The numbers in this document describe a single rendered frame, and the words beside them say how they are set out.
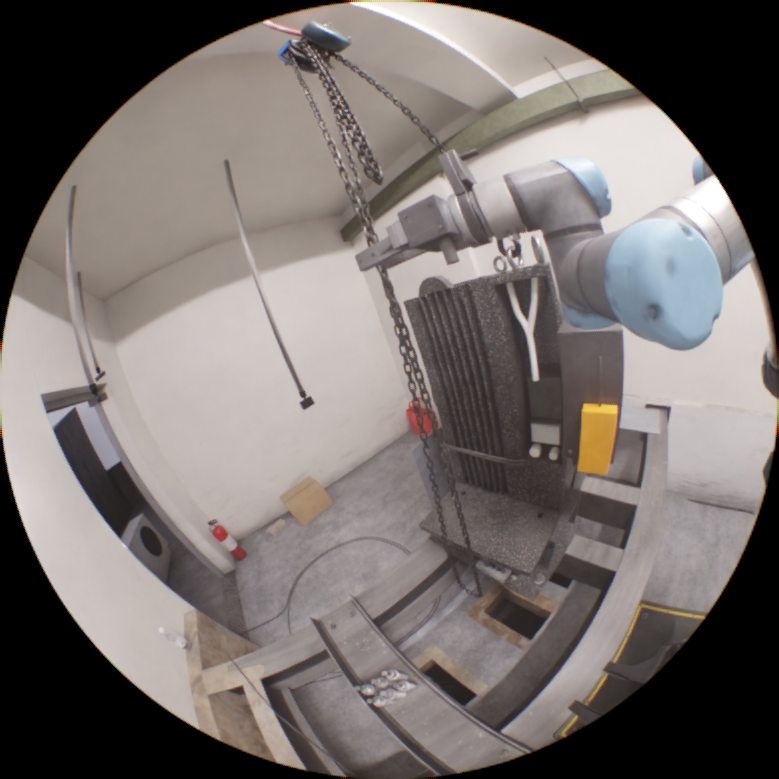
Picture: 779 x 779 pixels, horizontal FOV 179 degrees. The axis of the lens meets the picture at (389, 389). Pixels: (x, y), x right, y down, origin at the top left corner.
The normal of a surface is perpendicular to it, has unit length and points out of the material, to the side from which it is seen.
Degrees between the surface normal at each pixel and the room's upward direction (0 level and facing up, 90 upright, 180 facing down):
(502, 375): 90
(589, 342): 90
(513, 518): 0
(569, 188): 93
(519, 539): 0
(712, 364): 90
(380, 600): 0
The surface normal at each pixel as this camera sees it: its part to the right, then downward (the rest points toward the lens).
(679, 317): -0.37, 0.42
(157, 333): 0.56, 0.08
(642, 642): -0.33, -0.89
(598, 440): -0.69, 0.45
